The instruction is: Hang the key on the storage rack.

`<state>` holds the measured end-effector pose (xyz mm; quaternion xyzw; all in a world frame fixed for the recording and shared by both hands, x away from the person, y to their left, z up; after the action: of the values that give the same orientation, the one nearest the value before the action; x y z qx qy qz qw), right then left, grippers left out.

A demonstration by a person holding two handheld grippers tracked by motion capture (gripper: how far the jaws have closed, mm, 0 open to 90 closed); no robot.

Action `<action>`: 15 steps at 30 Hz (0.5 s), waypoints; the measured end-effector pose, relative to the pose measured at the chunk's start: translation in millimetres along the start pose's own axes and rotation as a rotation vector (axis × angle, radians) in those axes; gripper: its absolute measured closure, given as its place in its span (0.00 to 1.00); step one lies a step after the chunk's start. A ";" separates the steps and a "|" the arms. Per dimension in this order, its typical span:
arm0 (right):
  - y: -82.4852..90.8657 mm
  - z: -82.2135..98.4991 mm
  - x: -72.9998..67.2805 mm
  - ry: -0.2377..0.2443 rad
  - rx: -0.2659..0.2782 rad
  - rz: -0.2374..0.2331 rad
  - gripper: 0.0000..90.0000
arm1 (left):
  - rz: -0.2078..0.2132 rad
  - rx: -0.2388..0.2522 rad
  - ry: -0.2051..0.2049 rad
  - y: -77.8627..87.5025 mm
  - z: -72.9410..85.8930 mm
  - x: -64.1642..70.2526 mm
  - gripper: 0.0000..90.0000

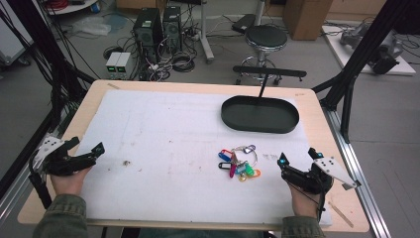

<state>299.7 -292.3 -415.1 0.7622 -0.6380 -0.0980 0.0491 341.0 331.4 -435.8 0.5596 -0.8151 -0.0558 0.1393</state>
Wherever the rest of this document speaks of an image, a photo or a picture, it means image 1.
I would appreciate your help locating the white floor board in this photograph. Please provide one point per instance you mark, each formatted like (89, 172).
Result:
(343, 51)

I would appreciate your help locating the grey and black machine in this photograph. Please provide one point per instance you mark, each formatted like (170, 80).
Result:
(384, 54)

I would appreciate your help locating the thin wooden strip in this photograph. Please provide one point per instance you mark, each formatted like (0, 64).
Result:
(341, 215)

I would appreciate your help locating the white table mat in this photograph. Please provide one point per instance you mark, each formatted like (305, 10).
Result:
(165, 132)

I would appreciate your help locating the black metal frame post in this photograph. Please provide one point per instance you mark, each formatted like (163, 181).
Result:
(36, 31)
(369, 43)

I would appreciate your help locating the black T-shaped stand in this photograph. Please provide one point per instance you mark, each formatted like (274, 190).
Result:
(269, 70)

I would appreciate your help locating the person's left hand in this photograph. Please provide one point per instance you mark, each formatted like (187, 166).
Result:
(67, 185)

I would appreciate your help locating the clear plastic bag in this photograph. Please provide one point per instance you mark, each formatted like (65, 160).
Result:
(89, 25)

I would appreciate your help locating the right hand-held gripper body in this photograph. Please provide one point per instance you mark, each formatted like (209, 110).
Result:
(308, 181)

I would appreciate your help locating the black oval tray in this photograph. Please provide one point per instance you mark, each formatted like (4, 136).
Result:
(261, 116)

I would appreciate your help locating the bunch of coloured key tags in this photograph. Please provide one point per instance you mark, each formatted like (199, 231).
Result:
(239, 168)

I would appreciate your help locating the black round stool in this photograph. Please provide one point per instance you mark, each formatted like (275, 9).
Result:
(266, 37)

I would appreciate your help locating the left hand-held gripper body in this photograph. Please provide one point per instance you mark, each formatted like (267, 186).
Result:
(56, 163)

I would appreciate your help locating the flat black case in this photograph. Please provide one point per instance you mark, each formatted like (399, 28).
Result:
(243, 23)

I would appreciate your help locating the large black computer tower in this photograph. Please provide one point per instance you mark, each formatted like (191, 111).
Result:
(147, 29)

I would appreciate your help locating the person's right hand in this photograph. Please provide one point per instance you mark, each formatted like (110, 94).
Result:
(305, 203)

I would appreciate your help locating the white desk leg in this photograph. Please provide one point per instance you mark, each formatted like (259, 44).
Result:
(204, 33)

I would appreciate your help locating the round white table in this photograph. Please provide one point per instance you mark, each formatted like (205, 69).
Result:
(73, 6)

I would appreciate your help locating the white power supply unit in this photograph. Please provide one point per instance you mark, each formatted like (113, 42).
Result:
(124, 62)
(112, 62)

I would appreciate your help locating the aluminium frame rail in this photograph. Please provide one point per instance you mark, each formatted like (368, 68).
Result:
(11, 206)
(363, 191)

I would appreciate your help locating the brown cardboard box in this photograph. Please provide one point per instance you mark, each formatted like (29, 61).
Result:
(307, 16)

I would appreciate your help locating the slim black computer tower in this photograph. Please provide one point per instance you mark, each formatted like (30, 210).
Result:
(172, 28)

